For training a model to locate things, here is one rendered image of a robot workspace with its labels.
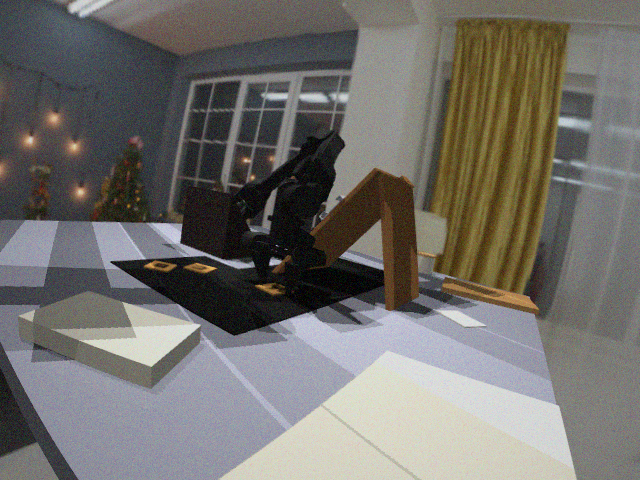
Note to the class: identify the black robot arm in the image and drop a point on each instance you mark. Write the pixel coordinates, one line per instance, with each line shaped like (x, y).
(313, 167)

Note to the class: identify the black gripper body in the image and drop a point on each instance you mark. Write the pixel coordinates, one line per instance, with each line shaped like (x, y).
(284, 231)

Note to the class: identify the brown letter tile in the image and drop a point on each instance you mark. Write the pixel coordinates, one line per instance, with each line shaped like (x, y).
(204, 269)
(271, 288)

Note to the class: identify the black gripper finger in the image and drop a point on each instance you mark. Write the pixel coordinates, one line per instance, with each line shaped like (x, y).
(261, 261)
(291, 276)

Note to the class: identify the orange flat rectangular board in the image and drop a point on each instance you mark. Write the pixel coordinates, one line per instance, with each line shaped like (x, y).
(489, 295)

